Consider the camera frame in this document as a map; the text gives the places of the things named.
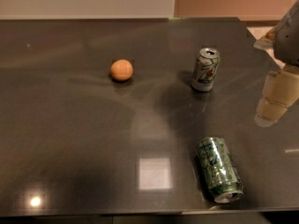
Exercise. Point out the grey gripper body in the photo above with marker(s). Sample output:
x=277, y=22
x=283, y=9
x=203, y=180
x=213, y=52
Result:
x=288, y=39

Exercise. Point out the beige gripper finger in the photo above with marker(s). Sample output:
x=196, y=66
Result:
x=266, y=41

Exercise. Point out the green soda can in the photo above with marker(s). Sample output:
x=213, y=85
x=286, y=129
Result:
x=222, y=179

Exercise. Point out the white 7up can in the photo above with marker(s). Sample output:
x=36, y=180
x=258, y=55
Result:
x=205, y=69

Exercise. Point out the orange fruit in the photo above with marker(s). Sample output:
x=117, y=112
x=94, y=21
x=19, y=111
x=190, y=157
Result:
x=121, y=70

